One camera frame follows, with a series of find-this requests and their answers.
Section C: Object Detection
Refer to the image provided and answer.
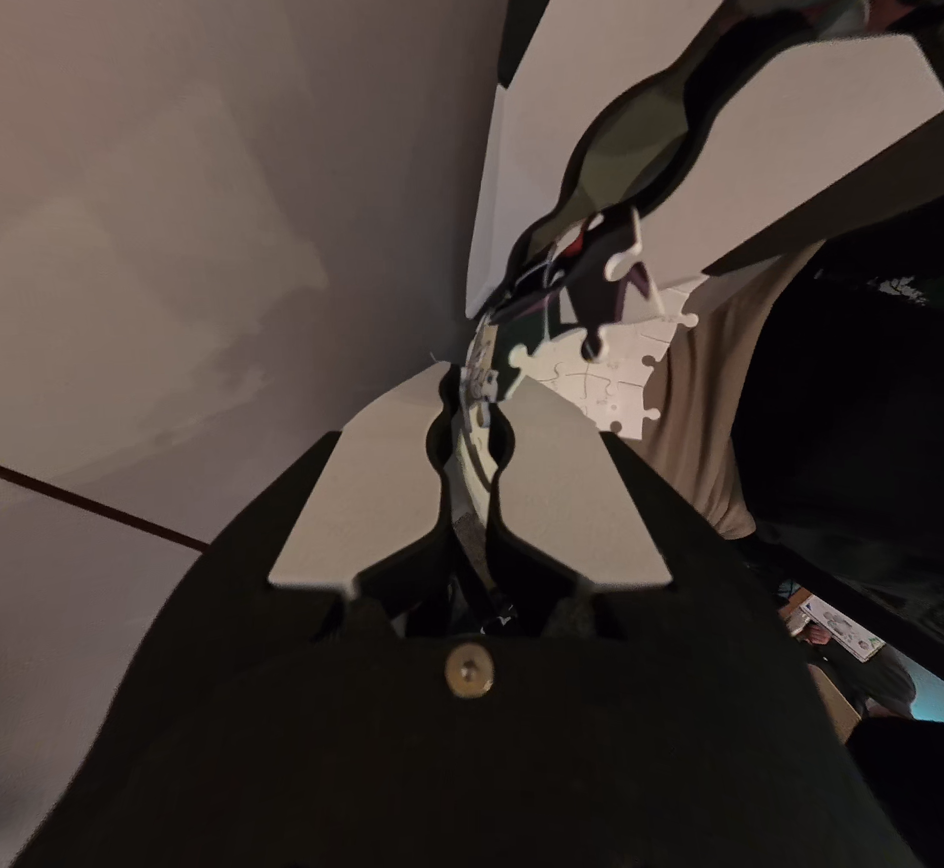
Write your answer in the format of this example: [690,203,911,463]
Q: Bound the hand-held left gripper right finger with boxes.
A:
[483,381,674,595]

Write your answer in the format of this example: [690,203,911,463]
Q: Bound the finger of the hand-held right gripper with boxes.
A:
[465,0,746,321]
[627,33,944,291]

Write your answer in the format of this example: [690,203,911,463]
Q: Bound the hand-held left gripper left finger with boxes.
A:
[265,361,462,598]

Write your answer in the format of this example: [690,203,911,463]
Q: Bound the partly built puzzle ball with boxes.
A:
[451,274,699,515]

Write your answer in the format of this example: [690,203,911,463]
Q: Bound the person's beige trousers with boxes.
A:
[634,241,826,542]

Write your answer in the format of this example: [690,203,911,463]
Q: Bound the person's black jacket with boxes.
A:
[730,241,944,611]

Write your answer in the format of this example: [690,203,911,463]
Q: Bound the white picture leaflet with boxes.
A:
[782,591,886,664]

